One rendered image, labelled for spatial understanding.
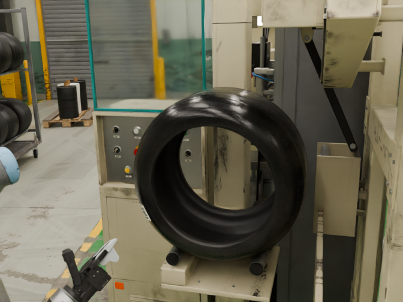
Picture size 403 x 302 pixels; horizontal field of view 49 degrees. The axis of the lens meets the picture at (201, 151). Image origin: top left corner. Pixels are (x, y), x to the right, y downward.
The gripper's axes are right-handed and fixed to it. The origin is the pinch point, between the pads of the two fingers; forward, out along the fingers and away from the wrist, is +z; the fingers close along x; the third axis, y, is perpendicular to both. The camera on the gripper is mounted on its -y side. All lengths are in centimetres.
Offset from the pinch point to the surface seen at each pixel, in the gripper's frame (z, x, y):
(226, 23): 82, 5, -23
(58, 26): 332, -923, -259
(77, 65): 302, -939, -167
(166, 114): 37.5, 15.4, -16.9
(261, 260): 25.4, 16.5, 37.5
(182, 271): 7.8, 1.5, 24.4
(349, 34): 57, 74, -7
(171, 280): 3.3, -2.2, 24.8
